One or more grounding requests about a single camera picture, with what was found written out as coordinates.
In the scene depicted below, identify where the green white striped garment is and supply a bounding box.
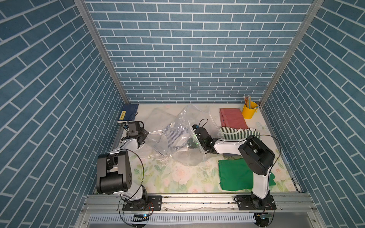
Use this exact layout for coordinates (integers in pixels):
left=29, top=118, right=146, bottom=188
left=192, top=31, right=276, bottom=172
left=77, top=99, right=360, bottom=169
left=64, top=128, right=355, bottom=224
left=220, top=127, right=260, bottom=141

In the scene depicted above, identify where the clear bag with striped clothes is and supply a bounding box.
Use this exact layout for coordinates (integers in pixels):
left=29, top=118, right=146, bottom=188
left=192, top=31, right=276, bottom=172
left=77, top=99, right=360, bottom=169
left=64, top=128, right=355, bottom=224
left=144, top=104, right=222, bottom=166

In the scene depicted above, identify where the blue white striped tank top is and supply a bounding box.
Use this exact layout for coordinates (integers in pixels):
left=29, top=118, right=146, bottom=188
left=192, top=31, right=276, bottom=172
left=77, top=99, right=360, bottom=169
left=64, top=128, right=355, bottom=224
left=162, top=125, right=196, bottom=151

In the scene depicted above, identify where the red garment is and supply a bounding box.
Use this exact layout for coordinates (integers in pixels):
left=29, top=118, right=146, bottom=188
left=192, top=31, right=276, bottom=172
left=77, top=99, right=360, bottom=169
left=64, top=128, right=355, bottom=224
left=220, top=108, right=248, bottom=129

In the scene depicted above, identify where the bright green garment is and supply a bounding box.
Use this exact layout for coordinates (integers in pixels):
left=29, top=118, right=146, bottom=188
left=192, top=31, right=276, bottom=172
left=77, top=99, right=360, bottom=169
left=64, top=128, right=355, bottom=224
left=218, top=158, right=276, bottom=192

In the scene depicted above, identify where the clear vacuum bag with valve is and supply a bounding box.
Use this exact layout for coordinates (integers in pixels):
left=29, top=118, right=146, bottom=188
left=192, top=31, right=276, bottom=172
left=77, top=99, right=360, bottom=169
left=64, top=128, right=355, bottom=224
left=143, top=108, right=179, bottom=145

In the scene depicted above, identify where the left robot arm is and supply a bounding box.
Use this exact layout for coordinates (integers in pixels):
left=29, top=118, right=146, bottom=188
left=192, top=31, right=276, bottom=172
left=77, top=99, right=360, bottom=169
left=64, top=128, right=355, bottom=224
left=96, top=121, right=149, bottom=207

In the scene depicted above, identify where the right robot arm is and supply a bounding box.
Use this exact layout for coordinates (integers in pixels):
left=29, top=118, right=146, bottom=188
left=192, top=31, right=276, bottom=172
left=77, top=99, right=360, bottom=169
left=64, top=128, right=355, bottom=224
left=192, top=124, right=277, bottom=211

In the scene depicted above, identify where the dark blue book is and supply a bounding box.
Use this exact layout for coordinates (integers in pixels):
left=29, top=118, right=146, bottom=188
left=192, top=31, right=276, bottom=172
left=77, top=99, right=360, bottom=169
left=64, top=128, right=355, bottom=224
left=117, top=104, right=139, bottom=123

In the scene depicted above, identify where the yellow pencil cup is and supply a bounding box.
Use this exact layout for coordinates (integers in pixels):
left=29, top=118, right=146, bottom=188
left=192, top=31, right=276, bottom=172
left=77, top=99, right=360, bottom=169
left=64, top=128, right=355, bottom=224
left=241, top=101, right=259, bottom=119

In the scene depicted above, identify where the coloured pencils bundle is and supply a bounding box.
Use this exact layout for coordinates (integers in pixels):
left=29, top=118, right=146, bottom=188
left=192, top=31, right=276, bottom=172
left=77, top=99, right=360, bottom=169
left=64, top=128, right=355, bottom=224
left=244, top=95, right=251, bottom=109

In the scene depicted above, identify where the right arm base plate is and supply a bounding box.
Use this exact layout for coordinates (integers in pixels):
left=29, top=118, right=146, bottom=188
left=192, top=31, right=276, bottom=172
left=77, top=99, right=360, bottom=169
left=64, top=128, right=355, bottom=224
left=233, top=193, right=277, bottom=211

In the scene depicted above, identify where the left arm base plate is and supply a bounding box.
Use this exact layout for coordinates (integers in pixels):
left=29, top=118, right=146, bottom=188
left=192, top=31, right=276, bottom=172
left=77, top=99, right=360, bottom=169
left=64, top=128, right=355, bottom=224
left=122, top=195, right=163, bottom=211

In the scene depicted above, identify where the aluminium rail frame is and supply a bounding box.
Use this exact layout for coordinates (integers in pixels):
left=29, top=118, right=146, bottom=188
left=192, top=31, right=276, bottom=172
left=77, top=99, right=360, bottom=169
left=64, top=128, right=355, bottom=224
left=76, top=192, right=325, bottom=228

